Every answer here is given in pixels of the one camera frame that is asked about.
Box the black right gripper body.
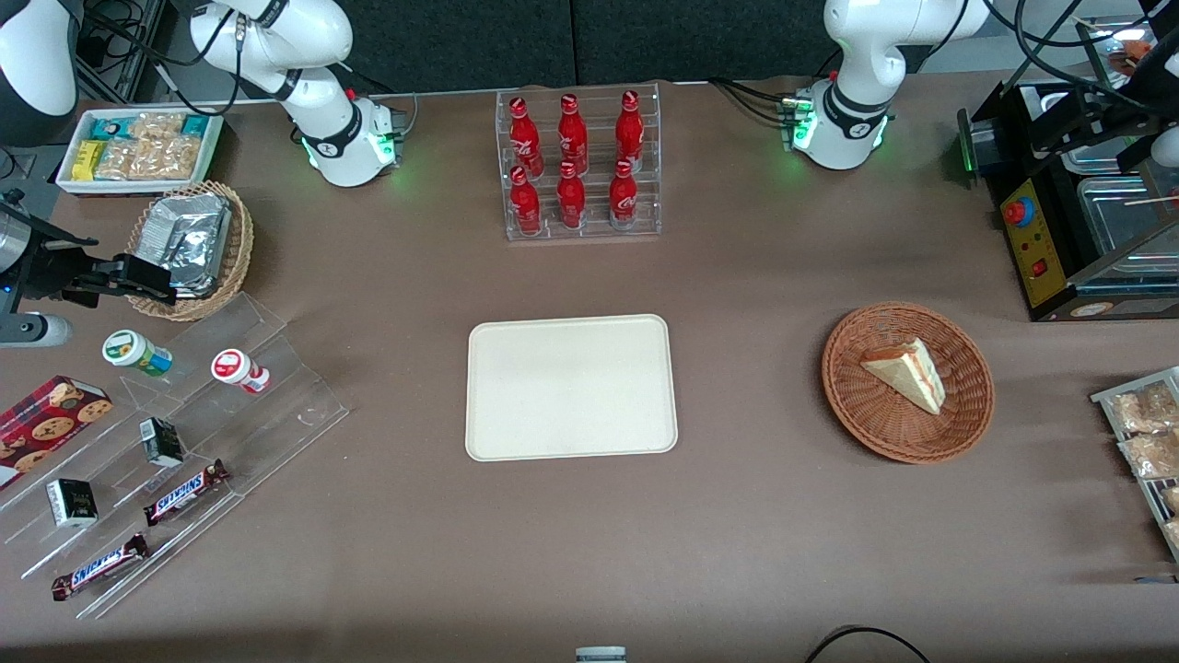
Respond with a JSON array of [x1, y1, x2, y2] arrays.
[[17, 219, 111, 307]]

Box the triangular sandwich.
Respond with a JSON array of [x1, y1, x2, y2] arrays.
[[859, 337, 948, 416]]

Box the white rectangular snack tray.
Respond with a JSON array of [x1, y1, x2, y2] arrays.
[[55, 108, 226, 197]]

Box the light wicker basket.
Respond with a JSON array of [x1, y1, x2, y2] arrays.
[[124, 180, 255, 322]]

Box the tray of packaged snacks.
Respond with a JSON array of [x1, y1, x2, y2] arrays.
[[1091, 366, 1179, 564]]

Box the brown round wicker basket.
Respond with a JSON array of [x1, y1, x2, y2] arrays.
[[822, 302, 996, 464]]

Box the cream plastic tray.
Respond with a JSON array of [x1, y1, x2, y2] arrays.
[[465, 313, 680, 462]]

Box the silver foil packet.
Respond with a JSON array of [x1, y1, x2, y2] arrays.
[[138, 192, 232, 297]]

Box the grey cylinder device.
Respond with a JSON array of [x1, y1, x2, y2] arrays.
[[0, 312, 73, 349]]

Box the green lidded cup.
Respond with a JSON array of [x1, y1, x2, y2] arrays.
[[101, 329, 174, 378]]

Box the steel food pan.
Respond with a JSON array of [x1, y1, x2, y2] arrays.
[[1076, 173, 1179, 277], [1057, 92, 1136, 176]]

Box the clear bag of nuts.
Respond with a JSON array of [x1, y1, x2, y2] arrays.
[[129, 112, 185, 142], [96, 138, 139, 181], [131, 136, 203, 181]]

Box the red lidded cup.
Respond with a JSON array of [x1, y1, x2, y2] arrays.
[[211, 348, 272, 395]]

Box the red cookie box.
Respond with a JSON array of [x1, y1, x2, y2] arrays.
[[0, 375, 115, 492]]

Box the black food warmer cabinet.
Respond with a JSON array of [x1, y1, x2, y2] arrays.
[[956, 55, 1179, 322]]

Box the small black carton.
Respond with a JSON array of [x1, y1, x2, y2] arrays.
[[46, 478, 99, 529], [139, 417, 186, 469]]

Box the clear acrylic stepped display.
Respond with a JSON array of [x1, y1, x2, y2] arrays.
[[0, 293, 352, 620]]

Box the Snickers chocolate bar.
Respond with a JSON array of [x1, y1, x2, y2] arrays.
[[51, 532, 150, 602], [143, 459, 230, 527]]

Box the red cola bottle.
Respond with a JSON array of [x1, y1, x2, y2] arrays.
[[508, 97, 544, 178], [556, 161, 587, 230], [609, 158, 639, 230], [615, 89, 646, 169], [509, 166, 543, 237], [557, 93, 590, 174]]

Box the clear acrylic bottle rack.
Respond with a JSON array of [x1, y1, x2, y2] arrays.
[[496, 81, 663, 242]]

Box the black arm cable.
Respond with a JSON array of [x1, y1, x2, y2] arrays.
[[978, 0, 1179, 116]]

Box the black base cables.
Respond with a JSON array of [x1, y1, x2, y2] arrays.
[[707, 77, 799, 127]]

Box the black floor cable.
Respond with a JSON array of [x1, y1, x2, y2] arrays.
[[804, 625, 932, 663]]

